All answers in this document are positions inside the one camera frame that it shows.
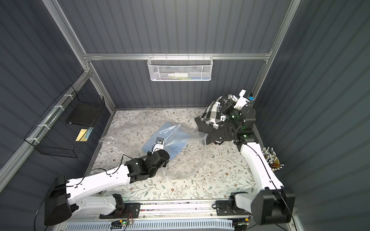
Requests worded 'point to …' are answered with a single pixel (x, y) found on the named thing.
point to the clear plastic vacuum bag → (134, 135)
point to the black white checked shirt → (211, 114)
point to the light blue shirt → (175, 139)
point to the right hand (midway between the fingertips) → (221, 97)
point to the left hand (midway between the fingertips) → (164, 153)
